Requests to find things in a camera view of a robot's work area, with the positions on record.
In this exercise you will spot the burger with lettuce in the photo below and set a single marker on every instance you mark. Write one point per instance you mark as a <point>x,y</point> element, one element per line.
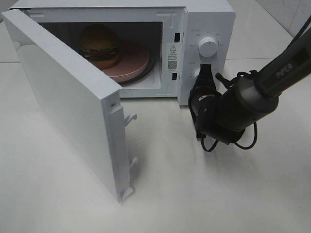
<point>100,46</point>

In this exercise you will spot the glass microwave turntable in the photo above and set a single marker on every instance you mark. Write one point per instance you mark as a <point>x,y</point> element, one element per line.
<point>149,68</point>

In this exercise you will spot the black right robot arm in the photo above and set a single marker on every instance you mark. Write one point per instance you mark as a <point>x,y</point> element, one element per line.
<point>223,109</point>

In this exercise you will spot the white timer knob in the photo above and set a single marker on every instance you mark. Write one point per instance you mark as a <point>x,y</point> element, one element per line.
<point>195,74</point>

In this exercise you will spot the white microwave door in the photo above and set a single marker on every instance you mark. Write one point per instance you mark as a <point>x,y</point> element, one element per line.
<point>79,99</point>

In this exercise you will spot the upper white power knob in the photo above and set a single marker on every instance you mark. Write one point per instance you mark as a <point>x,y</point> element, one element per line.
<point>207,46</point>

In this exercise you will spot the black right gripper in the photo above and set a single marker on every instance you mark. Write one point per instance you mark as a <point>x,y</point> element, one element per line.
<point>203,88</point>

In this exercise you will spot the pink round plate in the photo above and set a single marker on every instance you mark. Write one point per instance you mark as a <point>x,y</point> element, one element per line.
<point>134,60</point>

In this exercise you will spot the white microwave oven body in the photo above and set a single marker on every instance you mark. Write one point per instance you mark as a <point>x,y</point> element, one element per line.
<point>170,29</point>

